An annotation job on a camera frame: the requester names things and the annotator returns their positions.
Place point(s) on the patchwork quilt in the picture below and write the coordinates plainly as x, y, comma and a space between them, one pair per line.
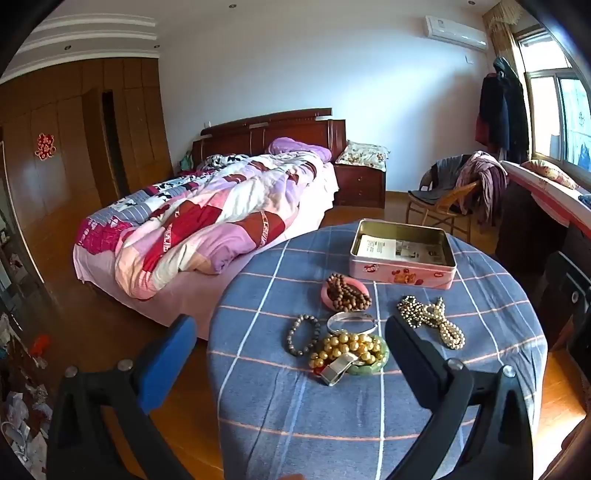
207, 221

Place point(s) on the dark wooden headboard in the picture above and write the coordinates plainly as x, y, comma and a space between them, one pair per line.
277, 124

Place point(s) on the red cloth item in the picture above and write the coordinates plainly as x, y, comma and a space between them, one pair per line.
41, 345

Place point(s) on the teal bag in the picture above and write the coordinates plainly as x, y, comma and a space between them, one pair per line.
186, 161

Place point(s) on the pink purple garment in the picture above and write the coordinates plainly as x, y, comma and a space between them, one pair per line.
487, 180

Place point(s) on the wooden wardrobe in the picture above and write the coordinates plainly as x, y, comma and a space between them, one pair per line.
69, 184

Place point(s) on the purple pillow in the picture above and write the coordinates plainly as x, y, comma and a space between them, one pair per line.
295, 146

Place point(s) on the window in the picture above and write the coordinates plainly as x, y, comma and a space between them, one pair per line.
568, 115

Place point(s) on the grey jacket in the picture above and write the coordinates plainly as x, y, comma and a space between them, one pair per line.
443, 177

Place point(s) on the blue checked tablecloth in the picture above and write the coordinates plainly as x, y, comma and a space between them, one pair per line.
295, 415

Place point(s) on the green jade bangle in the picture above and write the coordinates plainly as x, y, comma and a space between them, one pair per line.
381, 357

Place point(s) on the silver bangle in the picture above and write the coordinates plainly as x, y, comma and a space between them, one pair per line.
341, 316

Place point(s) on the floral cushion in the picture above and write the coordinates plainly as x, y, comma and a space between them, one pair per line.
549, 173

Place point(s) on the pink striped bench cushion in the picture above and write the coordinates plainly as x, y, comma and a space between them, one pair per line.
545, 194

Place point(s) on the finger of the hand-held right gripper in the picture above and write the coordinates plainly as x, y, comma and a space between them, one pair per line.
570, 281

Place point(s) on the white paper sheet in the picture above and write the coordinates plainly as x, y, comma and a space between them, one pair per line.
378, 247

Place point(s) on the pink tin box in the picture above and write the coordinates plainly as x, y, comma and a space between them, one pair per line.
397, 272

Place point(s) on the red paper decoration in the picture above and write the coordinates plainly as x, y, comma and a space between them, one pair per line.
45, 146

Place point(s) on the silver metal clasp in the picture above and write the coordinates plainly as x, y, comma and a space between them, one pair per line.
334, 371

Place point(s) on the pink bangle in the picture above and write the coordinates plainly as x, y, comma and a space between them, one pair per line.
325, 295

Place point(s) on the dark wooden nightstand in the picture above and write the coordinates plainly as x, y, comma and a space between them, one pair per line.
358, 184

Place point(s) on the bed with pink sheet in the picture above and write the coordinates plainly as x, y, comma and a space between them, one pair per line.
198, 295

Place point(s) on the floral pillow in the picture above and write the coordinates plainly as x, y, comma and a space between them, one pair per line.
364, 154

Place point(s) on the wicker chair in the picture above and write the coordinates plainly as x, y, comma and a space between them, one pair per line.
455, 196

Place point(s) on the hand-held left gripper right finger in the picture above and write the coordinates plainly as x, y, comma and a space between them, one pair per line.
411, 350

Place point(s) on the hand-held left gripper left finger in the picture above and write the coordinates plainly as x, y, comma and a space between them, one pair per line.
168, 360

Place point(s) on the beige curtain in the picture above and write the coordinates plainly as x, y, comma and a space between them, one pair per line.
501, 32

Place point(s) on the floor clutter pile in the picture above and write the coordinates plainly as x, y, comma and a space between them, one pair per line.
21, 415

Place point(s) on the dark wooden cabinet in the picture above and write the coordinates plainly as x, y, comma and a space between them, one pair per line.
526, 230

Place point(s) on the dark hanging clothes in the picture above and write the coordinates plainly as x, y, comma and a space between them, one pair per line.
501, 110

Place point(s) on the white air conditioner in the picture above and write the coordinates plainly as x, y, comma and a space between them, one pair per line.
455, 31

